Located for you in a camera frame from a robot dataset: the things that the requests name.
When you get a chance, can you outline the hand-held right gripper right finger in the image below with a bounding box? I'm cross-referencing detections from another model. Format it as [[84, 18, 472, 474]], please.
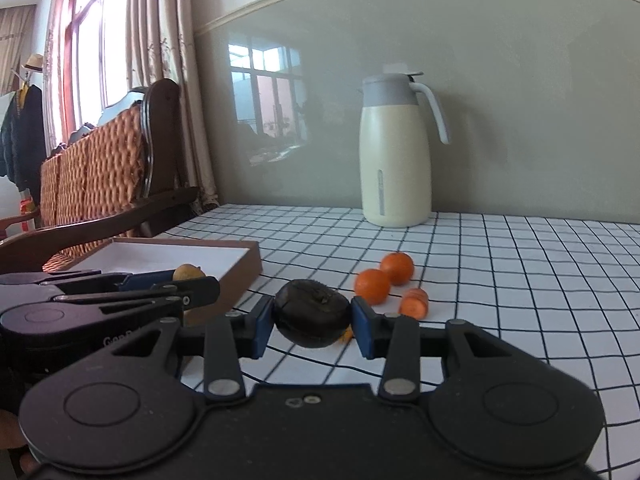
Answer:
[[350, 296, 546, 405]]

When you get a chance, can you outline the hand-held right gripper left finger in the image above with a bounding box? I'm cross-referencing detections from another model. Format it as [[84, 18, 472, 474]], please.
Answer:
[[90, 296, 274, 404]]

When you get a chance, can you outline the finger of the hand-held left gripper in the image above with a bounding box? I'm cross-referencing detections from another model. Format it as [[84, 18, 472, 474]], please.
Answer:
[[0, 270, 176, 297], [50, 276, 221, 311]]

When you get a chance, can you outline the small yellow-green kiwi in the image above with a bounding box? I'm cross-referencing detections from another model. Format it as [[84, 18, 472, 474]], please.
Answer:
[[172, 263, 206, 282]]

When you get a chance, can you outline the brown cardboard box white inside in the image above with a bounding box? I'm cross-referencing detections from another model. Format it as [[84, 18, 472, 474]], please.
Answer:
[[42, 239, 263, 328]]

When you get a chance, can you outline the dark wrinkled avocado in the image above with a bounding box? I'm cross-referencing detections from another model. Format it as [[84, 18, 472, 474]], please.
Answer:
[[272, 279, 352, 349]]

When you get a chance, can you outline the person's left hand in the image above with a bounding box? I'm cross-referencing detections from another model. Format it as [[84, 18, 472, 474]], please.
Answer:
[[0, 410, 33, 480]]

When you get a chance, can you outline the cut carrot piece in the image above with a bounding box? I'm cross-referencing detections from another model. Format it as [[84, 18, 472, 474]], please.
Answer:
[[399, 287, 430, 320]]

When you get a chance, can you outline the wooden sofa with woven cushion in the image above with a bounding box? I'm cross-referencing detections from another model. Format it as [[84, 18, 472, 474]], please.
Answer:
[[0, 78, 201, 276]]

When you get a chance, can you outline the white black-checked tablecloth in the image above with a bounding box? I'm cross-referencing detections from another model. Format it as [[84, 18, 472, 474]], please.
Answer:
[[160, 204, 640, 480]]

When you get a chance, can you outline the cream thermos jug grey lid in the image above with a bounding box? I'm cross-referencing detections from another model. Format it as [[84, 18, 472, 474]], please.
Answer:
[[357, 62, 452, 228]]

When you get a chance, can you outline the dark hanging jacket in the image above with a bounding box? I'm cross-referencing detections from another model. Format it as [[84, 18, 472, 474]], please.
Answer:
[[0, 82, 48, 193]]

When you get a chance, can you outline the beige embroidered curtain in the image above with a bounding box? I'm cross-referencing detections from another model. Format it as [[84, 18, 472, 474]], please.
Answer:
[[125, 0, 221, 211]]

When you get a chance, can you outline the window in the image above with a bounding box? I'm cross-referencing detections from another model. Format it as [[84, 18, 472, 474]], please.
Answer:
[[65, 0, 133, 126]]

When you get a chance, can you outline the beige plain curtain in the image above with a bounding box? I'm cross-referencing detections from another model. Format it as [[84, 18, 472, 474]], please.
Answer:
[[0, 5, 38, 93]]

